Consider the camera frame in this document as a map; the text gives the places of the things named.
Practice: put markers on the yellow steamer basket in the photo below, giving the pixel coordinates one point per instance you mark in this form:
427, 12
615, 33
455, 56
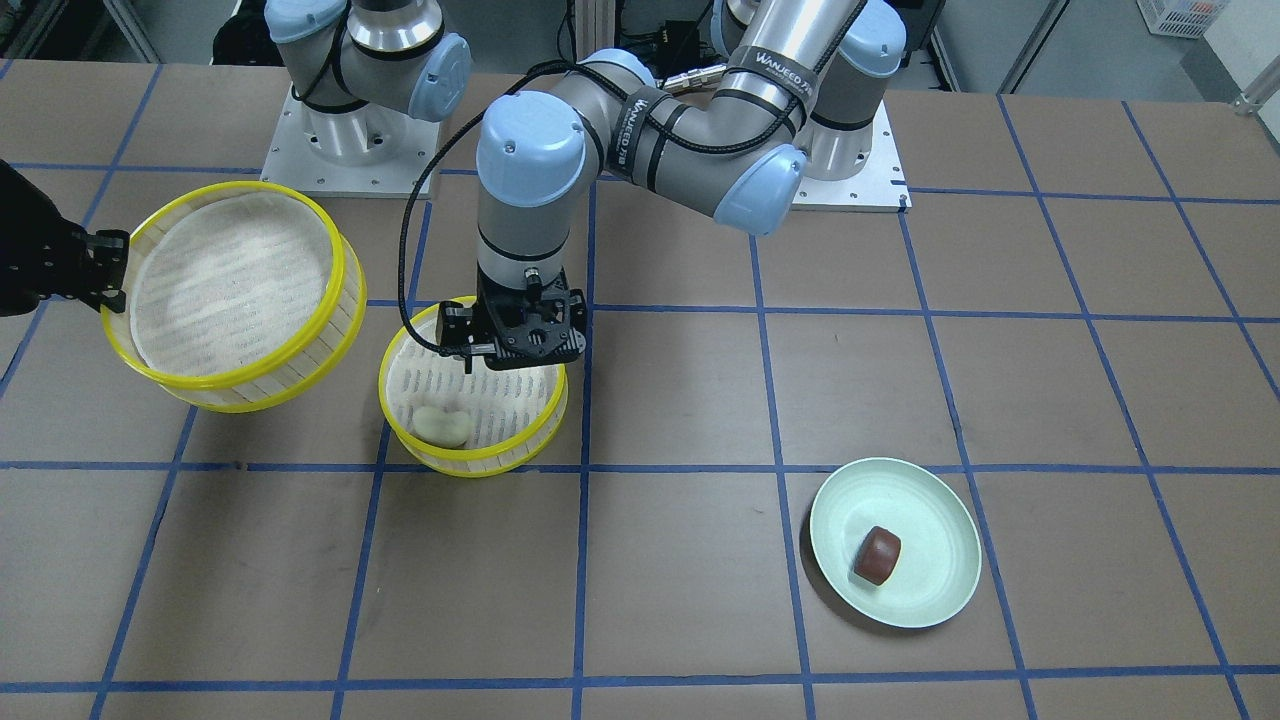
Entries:
516, 414
238, 296

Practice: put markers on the light green plate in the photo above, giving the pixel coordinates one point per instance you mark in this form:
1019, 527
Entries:
941, 559

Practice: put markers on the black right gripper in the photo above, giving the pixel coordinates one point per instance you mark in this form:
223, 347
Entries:
38, 262

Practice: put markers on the brown steamed bun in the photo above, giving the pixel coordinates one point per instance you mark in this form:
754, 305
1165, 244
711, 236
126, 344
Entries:
877, 556

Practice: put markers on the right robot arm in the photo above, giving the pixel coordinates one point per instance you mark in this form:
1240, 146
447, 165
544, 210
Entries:
369, 79

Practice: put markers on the aluminium frame post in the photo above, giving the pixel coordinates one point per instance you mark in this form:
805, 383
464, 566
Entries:
594, 24

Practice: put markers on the white steamed bun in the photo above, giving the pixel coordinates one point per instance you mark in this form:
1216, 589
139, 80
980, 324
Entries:
441, 428

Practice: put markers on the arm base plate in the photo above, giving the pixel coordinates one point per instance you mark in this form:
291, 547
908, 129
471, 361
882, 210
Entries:
852, 169
356, 150

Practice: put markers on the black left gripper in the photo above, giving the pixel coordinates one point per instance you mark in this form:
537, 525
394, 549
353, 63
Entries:
459, 325

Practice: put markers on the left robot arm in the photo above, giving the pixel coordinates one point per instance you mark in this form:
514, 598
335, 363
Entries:
797, 100

